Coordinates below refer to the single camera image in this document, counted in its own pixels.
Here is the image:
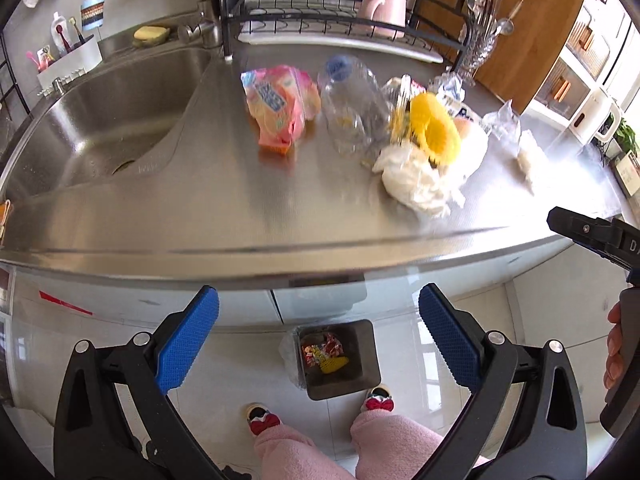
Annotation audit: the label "person's leg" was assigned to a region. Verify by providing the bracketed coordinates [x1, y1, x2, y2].
[349, 406, 489, 480]
[252, 424, 352, 480]

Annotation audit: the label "white glass door cabinet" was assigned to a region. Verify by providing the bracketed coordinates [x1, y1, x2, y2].
[520, 0, 634, 127]

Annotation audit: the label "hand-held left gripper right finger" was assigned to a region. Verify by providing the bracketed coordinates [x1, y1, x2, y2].
[415, 284, 588, 480]

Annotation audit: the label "crumpled silver wrapper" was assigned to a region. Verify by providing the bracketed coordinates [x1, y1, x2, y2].
[382, 74, 427, 111]

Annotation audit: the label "red candy wrappers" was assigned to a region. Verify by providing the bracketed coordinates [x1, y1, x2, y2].
[301, 332, 347, 367]

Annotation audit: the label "white drip tray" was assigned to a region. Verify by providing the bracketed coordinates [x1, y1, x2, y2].
[237, 20, 446, 65]

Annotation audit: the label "person's left leg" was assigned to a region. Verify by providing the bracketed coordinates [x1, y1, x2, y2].
[252, 424, 352, 480]

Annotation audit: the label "person's right leg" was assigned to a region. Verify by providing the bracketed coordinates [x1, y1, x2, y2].
[349, 406, 489, 480]

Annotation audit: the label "yellow sponge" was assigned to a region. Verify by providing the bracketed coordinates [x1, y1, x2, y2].
[133, 25, 171, 44]

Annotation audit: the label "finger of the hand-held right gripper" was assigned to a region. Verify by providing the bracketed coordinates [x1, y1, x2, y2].
[575, 242, 631, 268]
[546, 206, 616, 250]

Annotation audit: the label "glass utensil holder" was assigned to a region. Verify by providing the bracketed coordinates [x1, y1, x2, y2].
[456, 19, 499, 89]

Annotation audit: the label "red tape strip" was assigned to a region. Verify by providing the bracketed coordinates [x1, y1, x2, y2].
[39, 290, 94, 316]

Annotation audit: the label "clear plastic wrapper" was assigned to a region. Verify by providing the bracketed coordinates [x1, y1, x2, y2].
[482, 100, 524, 142]

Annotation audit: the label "crushed clear plastic bottle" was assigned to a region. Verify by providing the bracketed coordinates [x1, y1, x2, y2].
[317, 54, 396, 159]

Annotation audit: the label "white foam wrap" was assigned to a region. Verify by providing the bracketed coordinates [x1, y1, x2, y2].
[516, 129, 549, 197]

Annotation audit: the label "crumpled white tissue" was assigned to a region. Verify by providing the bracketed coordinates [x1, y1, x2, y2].
[372, 142, 467, 219]

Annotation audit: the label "white electric kettle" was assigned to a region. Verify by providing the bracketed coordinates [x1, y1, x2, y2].
[566, 86, 624, 144]

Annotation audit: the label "person's right hand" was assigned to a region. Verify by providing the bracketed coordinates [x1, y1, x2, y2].
[603, 301, 626, 391]

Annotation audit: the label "grey trash bin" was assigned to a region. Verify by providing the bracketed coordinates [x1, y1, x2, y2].
[280, 319, 384, 402]

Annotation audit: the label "wooden cutting board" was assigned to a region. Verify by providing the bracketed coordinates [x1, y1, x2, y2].
[415, 0, 594, 114]

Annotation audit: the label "person's left slipper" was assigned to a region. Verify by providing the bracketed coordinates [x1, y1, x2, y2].
[243, 402, 281, 436]

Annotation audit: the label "metal faucet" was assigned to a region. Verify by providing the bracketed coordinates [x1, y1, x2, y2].
[177, 2, 223, 47]

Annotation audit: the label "black wire dish rack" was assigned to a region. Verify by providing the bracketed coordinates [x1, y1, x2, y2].
[214, 0, 475, 75]

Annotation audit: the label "white paper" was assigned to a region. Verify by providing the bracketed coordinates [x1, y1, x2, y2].
[429, 72, 469, 104]

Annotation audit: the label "person's right slipper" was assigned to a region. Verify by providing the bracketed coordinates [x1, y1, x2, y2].
[360, 384, 394, 414]

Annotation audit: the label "white toothbrush organizer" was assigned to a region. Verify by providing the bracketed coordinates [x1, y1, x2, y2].
[35, 34, 104, 94]

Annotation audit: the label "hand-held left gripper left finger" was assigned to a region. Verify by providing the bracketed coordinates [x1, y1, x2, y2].
[53, 285, 226, 480]

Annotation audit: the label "pink cup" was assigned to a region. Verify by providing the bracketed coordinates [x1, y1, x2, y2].
[356, 0, 408, 41]

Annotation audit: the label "stainless steel sink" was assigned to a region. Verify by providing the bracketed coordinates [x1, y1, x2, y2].
[0, 45, 213, 201]

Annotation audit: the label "person's slipper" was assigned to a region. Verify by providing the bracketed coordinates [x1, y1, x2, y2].
[360, 384, 394, 414]
[243, 402, 281, 436]

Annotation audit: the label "pink snack packet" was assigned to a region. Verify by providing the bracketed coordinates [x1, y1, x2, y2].
[241, 64, 322, 154]

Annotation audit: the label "white plastic bag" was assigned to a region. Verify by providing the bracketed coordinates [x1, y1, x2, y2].
[440, 104, 492, 182]

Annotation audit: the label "green potted plant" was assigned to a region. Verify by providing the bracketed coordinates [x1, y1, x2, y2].
[612, 114, 640, 155]

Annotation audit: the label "white pump bottle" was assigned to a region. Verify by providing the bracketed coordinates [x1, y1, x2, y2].
[50, 12, 74, 57]

